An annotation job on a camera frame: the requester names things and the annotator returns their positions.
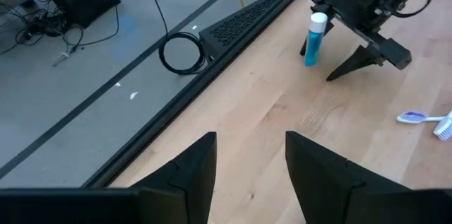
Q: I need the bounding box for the purple white toothbrush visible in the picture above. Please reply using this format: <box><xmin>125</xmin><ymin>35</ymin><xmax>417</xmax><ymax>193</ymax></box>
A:
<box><xmin>432</xmin><ymin>110</ymin><xmax>452</xmax><ymax>142</ymax></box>
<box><xmin>396</xmin><ymin>110</ymin><xmax>446</xmax><ymax>125</ymax></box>

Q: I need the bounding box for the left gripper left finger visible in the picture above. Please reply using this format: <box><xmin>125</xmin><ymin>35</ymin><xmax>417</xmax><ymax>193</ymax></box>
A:
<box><xmin>130</xmin><ymin>131</ymin><xmax>218</xmax><ymax>224</ymax></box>

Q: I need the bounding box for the coiled black cable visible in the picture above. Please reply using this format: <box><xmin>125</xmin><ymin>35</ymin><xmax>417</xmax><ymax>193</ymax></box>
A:
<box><xmin>141</xmin><ymin>0</ymin><xmax>208</xmax><ymax>76</ymax></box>

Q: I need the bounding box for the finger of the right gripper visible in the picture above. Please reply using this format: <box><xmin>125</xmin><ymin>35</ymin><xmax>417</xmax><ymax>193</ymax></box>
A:
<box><xmin>325</xmin><ymin>45</ymin><xmax>385</xmax><ymax>83</ymax></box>
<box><xmin>299</xmin><ymin>17</ymin><xmax>335</xmax><ymax>57</ymax></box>

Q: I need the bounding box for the blue mouthwash bottle white cap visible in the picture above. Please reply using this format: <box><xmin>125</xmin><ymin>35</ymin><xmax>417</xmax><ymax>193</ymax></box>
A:
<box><xmin>303</xmin><ymin>11</ymin><xmax>329</xmax><ymax>68</ymax></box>

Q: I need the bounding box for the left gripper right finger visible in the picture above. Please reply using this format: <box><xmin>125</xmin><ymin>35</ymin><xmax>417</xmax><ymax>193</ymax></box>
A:
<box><xmin>285</xmin><ymin>130</ymin><xmax>414</xmax><ymax>224</ymax></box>

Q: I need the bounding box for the black cable tangle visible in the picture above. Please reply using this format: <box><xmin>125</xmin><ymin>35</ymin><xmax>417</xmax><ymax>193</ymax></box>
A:
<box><xmin>0</xmin><ymin>1</ymin><xmax>120</xmax><ymax>69</ymax></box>

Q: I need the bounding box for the black perforated metal box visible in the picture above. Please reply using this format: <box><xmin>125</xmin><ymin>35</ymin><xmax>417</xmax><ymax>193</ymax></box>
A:
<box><xmin>198</xmin><ymin>0</ymin><xmax>296</xmax><ymax>61</ymax></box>

